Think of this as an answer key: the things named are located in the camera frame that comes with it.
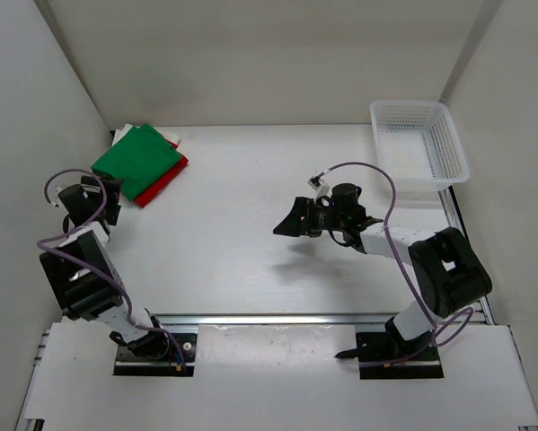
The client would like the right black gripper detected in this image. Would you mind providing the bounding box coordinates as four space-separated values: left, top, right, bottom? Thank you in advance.
275 198 348 238

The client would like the red t shirt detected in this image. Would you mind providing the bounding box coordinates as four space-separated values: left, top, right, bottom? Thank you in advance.
133 140 189 208

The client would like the green t shirt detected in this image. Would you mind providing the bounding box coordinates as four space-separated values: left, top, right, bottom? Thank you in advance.
91 124 181 201

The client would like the white t shirt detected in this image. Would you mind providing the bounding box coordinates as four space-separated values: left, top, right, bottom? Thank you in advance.
111 123 181 148

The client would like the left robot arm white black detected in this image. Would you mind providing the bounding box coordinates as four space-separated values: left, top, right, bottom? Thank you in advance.
40 174 171 360

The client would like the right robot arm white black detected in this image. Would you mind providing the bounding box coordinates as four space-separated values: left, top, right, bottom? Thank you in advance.
273 183 492 360

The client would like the white plastic basket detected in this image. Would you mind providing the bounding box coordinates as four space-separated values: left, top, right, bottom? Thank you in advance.
370 100 470 194

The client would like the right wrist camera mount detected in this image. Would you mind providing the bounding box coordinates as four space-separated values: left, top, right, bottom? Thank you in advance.
307 171 331 201

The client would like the aluminium table rail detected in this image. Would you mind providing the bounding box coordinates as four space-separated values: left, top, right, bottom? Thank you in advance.
155 313 392 326

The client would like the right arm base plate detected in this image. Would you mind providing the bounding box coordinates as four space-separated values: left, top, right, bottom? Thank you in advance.
334 330 445 380

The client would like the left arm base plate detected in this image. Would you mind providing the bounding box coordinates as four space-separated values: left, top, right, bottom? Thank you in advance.
113 326 198 378

